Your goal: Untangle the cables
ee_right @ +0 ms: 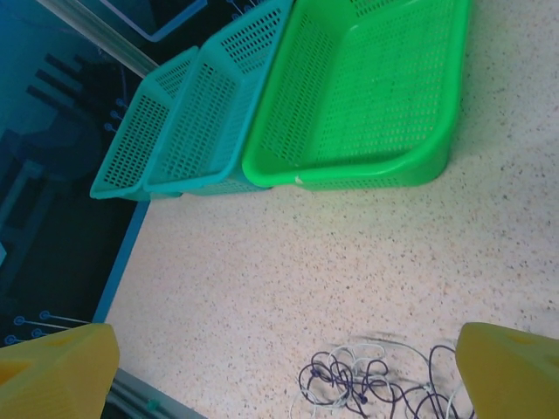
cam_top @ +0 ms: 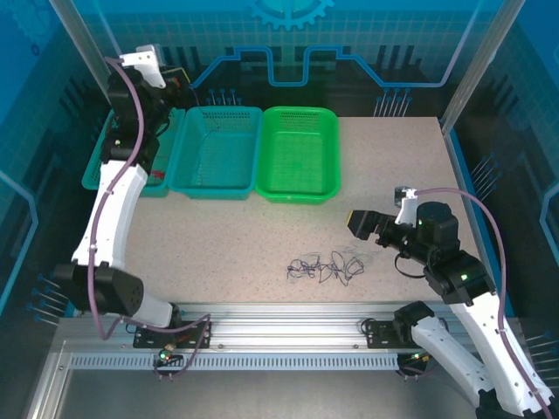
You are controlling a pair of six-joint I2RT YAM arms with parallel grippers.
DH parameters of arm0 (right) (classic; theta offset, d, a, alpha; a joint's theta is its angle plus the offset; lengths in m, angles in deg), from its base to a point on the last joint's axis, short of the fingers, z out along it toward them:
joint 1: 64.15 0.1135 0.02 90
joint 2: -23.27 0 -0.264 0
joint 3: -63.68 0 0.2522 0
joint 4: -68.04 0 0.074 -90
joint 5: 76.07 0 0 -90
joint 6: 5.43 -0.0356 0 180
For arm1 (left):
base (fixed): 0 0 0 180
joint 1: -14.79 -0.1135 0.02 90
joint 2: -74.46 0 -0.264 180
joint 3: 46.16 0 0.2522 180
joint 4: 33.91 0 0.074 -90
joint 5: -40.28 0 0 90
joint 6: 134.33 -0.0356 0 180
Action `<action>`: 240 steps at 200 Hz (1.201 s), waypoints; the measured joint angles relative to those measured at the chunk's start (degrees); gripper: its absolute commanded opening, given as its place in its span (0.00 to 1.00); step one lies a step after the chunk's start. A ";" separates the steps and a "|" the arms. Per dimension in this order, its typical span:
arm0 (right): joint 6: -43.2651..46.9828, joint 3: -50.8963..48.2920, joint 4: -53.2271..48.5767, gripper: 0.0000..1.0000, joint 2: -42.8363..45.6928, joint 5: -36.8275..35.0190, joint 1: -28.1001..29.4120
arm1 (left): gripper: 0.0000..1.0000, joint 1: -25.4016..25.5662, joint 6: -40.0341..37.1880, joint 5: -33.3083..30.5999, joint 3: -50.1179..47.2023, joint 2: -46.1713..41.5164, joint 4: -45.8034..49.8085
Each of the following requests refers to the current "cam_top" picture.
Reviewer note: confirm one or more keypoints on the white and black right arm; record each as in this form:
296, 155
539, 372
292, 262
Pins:
480, 331

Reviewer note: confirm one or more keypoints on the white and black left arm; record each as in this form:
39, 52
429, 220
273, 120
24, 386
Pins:
118, 196

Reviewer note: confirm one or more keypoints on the teal perforated plastic basket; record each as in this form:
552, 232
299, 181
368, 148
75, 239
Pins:
218, 153

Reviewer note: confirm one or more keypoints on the small teal plastic basket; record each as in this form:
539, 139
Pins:
163, 185

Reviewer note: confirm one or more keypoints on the green perforated plastic basket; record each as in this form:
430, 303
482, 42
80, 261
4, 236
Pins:
299, 153

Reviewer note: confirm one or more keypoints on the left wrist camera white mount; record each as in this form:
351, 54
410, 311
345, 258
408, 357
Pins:
146, 65

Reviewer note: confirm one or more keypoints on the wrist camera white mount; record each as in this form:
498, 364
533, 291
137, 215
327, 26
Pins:
407, 205
146, 65

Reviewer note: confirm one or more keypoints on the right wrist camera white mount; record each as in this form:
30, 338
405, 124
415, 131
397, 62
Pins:
407, 205

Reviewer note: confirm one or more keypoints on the aluminium frame post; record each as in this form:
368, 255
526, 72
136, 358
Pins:
485, 57
85, 48

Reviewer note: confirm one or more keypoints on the aluminium frame rail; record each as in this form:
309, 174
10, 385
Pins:
284, 318

